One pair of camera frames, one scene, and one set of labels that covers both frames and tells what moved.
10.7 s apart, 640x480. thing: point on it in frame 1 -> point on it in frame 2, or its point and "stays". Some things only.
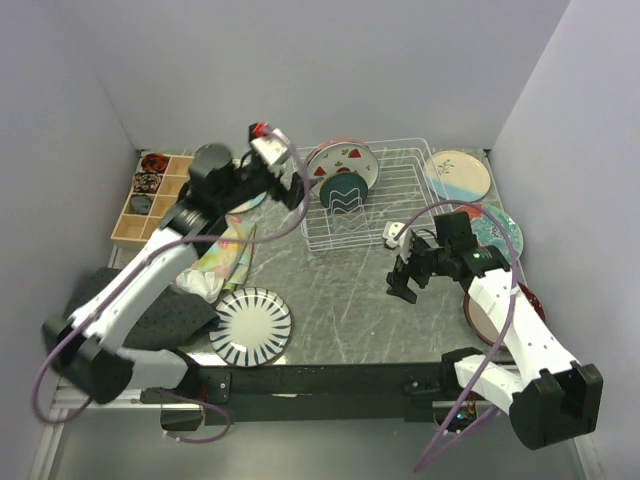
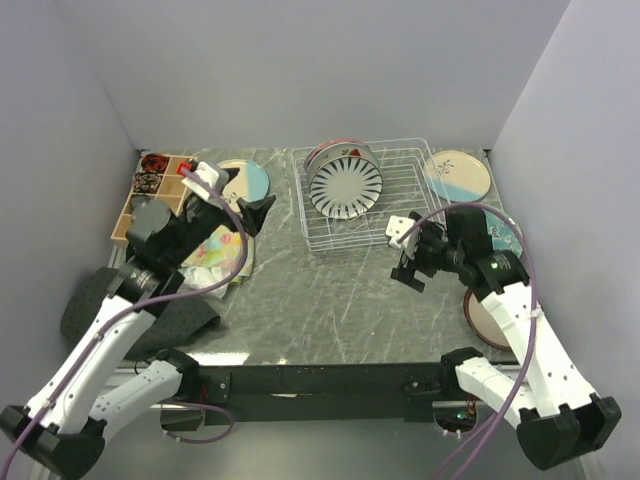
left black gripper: [294, 195] -> [253, 213]
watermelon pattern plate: [340, 157] stays
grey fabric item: [140, 203] stays
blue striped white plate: [251, 327] -> [346, 187]
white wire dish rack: [407, 196] stays
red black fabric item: [154, 162] stays
